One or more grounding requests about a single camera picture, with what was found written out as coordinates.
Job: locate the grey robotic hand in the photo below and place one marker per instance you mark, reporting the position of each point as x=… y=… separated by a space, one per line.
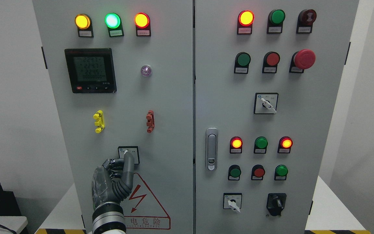
x=113 y=180

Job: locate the white rotary switch door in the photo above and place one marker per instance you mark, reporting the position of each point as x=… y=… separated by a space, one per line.
x=134 y=150

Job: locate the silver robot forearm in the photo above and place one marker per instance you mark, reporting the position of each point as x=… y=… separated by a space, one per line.
x=108 y=218

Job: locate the lit green indicator light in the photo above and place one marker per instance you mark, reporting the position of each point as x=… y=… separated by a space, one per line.
x=114 y=25

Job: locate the yellow indicator light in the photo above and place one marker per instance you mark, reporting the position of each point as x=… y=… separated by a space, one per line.
x=84 y=25

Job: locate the red high voltage warning sticker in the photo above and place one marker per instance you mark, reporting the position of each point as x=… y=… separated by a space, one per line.
x=143 y=210

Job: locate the yellow terminal clip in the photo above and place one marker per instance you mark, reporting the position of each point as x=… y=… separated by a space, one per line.
x=99 y=121

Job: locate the red terminal clip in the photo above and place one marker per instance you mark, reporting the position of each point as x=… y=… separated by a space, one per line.
x=150 y=123

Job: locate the black digital power meter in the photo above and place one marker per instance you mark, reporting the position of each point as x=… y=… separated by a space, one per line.
x=91 y=70

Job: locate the clear white indicator lamp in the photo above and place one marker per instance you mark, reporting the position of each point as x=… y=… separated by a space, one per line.
x=146 y=70

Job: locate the green push button lower left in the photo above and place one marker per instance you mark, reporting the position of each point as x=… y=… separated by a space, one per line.
x=234 y=172

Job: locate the green push button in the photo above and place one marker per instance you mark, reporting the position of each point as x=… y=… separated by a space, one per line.
x=234 y=172
x=281 y=172
x=242 y=61

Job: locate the lit red light middle left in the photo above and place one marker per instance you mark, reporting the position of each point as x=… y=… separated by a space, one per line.
x=236 y=145

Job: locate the grey electrical cabinet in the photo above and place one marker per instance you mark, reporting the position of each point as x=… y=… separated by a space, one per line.
x=193 y=87

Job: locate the red push button lower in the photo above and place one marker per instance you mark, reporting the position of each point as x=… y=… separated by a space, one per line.
x=257 y=172

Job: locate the red push button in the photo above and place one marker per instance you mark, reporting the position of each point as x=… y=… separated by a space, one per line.
x=271 y=61
x=257 y=172

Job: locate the green light middle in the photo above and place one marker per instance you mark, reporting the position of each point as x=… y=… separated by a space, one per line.
x=260 y=145

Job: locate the lit red indicator light left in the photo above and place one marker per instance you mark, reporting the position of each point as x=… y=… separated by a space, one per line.
x=142 y=24

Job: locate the green push button lower right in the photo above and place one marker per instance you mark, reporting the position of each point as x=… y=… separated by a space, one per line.
x=281 y=172

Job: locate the lit red light middle right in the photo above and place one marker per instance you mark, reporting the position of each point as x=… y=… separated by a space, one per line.
x=285 y=145

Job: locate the green push button upper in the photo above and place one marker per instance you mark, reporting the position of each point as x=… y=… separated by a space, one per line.
x=242 y=61

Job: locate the red push button upper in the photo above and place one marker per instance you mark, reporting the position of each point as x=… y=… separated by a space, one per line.
x=271 y=61

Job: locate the lit red light top right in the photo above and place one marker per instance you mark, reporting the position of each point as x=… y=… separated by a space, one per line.
x=245 y=22

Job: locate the red emergency stop button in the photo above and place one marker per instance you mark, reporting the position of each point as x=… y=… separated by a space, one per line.
x=302 y=60

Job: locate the green light top right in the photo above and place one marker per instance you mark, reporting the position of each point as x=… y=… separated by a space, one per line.
x=275 y=21

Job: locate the dark red buzzer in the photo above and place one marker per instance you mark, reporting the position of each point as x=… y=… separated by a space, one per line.
x=305 y=21

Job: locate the white box with black cable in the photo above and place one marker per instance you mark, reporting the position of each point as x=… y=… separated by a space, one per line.
x=15 y=223

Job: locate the silver door handle lock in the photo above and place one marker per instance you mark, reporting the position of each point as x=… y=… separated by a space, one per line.
x=211 y=148

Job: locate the white rotary switch lower right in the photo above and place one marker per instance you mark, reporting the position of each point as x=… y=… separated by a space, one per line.
x=232 y=201

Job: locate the white rotary switch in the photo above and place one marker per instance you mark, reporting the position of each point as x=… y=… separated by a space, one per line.
x=265 y=102
x=232 y=201

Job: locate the black rotary switch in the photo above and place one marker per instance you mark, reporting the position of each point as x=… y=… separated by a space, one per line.
x=276 y=203

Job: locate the white rotary switch upper right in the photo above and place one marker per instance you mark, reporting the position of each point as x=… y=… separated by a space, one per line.
x=265 y=102

